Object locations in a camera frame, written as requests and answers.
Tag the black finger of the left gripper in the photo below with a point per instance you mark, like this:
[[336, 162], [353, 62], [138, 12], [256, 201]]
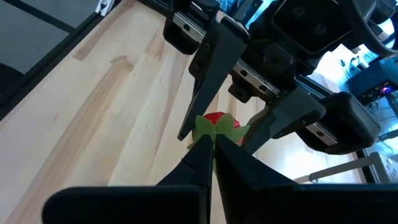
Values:
[[286, 115], [214, 68]]

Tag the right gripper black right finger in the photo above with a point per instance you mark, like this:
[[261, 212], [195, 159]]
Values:
[[280, 205]]

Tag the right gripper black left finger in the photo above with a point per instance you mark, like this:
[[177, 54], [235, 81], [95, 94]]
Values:
[[155, 205]]

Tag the red strawberry green leaves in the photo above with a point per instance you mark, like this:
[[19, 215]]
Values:
[[217, 117]]

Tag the blue electronic device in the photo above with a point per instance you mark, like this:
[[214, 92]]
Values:
[[373, 84]]

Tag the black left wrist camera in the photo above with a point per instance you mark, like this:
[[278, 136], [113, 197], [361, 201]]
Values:
[[311, 25]]

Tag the black aluminium table frame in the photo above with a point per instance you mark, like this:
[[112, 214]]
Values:
[[46, 67]]

